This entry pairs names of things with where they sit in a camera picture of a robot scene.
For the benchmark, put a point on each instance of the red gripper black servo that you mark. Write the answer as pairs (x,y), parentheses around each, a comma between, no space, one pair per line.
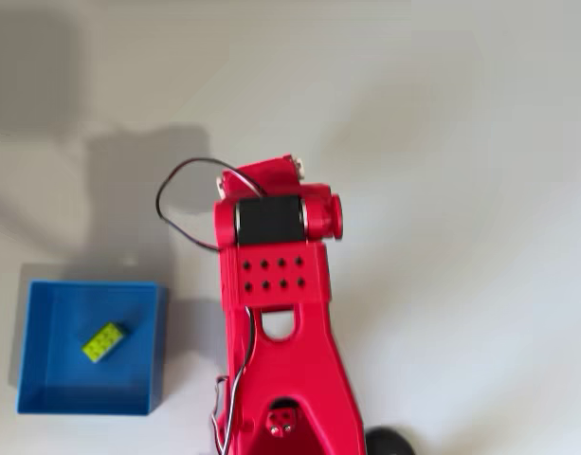
(266,176)

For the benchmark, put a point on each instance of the red robot arm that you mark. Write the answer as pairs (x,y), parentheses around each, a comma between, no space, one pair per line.
(280,360)

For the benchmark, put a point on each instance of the blue plastic box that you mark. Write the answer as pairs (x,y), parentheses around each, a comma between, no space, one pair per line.
(96,388)

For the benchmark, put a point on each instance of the green lego brick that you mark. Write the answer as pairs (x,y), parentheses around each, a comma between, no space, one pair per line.
(104,342)

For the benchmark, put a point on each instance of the black camera stand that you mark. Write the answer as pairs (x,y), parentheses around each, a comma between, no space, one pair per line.
(389,443)

